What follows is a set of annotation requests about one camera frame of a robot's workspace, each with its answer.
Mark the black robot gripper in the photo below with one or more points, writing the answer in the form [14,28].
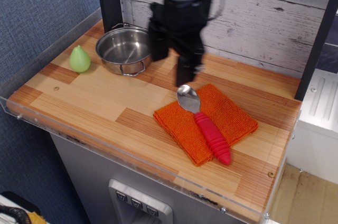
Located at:
[177,25]

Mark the green plastic pear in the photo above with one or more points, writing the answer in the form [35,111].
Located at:
[79,60]

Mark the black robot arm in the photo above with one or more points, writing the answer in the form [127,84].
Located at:
[177,24]

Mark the stainless steel pot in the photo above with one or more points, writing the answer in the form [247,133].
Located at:
[124,50]

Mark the orange folded cloth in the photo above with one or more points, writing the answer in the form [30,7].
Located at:
[233,122]

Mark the grey toy fridge cabinet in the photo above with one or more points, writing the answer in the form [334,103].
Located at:
[90,173]

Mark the clear acrylic table guard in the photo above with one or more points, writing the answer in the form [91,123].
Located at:
[113,115]

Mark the silver dispenser button panel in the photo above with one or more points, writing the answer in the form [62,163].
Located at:
[134,206]

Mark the white toy sink unit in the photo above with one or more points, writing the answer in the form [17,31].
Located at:
[313,144]

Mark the yellow black object corner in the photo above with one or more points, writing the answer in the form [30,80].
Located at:
[21,216]

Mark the red handled metal spoon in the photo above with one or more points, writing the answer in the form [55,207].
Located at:
[189,100]

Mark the black right frame post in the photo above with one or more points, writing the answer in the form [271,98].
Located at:
[316,50]

